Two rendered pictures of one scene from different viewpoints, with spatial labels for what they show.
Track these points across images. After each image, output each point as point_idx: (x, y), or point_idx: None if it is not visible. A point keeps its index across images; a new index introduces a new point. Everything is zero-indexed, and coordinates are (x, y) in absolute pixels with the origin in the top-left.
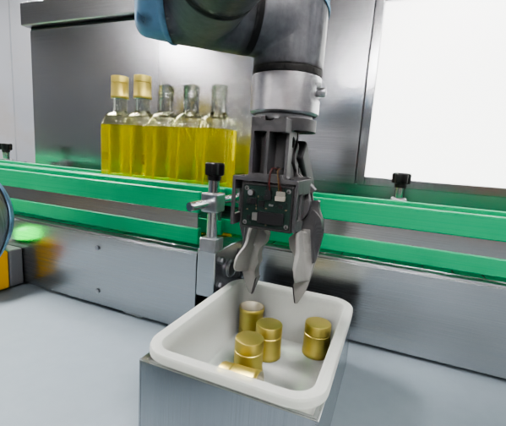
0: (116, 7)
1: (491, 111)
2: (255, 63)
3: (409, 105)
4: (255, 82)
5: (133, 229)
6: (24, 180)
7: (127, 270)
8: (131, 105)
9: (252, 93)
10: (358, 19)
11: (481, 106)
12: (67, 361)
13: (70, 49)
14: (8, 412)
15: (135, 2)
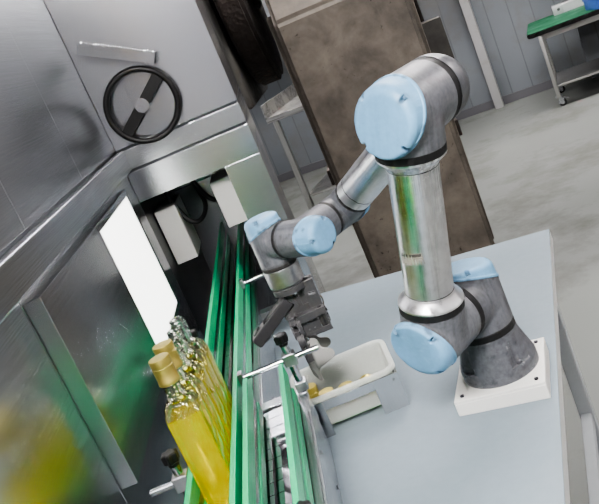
0: None
1: (147, 284)
2: (290, 260)
3: (139, 297)
4: (295, 267)
5: (301, 423)
6: (298, 470)
7: (323, 447)
8: (65, 445)
9: (294, 273)
10: (102, 248)
11: (145, 283)
12: (402, 450)
13: None
14: (442, 427)
15: (325, 239)
